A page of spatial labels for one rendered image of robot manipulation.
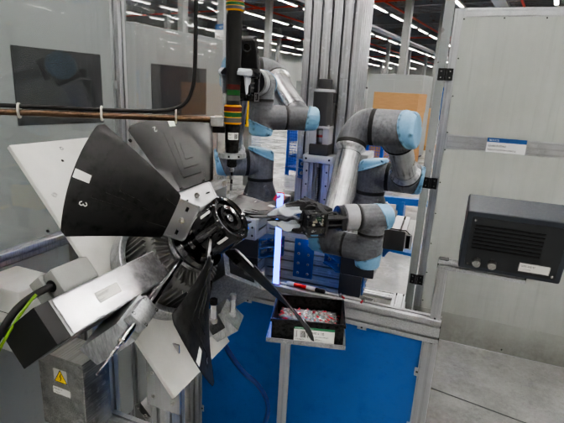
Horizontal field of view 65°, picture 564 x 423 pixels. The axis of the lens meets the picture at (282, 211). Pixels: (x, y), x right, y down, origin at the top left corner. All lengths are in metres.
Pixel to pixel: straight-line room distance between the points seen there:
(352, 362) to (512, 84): 1.80
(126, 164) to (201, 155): 0.29
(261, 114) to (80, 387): 0.88
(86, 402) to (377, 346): 0.88
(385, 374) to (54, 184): 1.16
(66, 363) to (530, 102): 2.46
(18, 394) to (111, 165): 1.06
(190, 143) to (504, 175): 2.02
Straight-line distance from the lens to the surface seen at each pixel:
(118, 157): 0.94
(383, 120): 1.41
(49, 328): 0.86
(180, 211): 1.01
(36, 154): 1.22
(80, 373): 1.27
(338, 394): 1.70
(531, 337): 3.13
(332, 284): 1.95
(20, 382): 1.79
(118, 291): 0.96
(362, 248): 1.30
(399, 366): 1.59
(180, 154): 1.17
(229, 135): 1.10
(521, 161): 2.81
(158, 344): 1.13
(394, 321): 1.49
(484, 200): 1.37
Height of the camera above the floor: 1.52
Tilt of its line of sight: 15 degrees down
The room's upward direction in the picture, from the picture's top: 3 degrees clockwise
